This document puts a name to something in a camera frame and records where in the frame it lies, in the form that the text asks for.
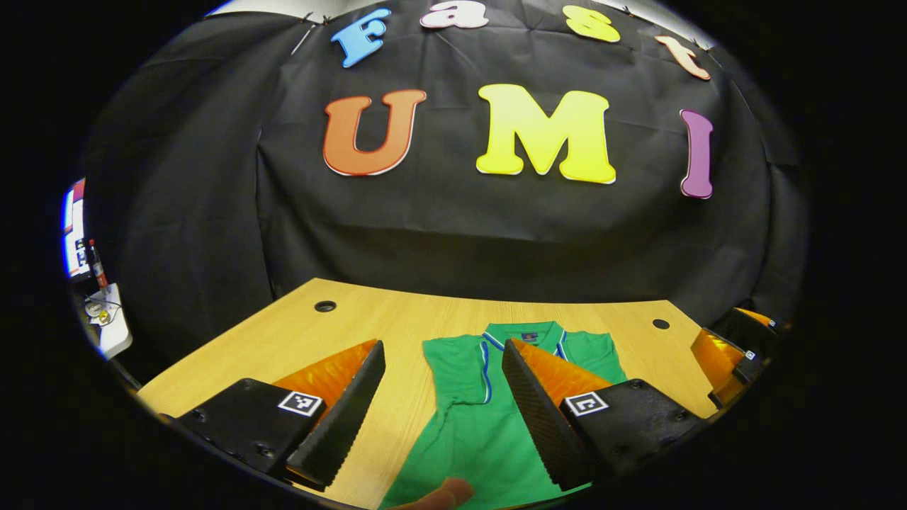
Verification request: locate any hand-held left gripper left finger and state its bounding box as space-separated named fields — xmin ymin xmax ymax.
xmin=174 ymin=340 xmax=387 ymax=489

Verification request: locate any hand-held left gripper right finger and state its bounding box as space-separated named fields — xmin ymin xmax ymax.
xmin=501 ymin=339 xmax=706 ymax=491

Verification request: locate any green T-shirt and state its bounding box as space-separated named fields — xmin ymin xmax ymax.
xmin=379 ymin=321 xmax=628 ymax=510

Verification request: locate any black backdrop cloth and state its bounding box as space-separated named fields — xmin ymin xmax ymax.
xmin=85 ymin=0 xmax=809 ymax=376

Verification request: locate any red-capped bottle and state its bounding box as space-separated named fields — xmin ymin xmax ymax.
xmin=86 ymin=239 xmax=108 ymax=290

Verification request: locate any bright screen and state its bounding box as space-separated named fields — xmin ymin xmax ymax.
xmin=60 ymin=177 xmax=89 ymax=281

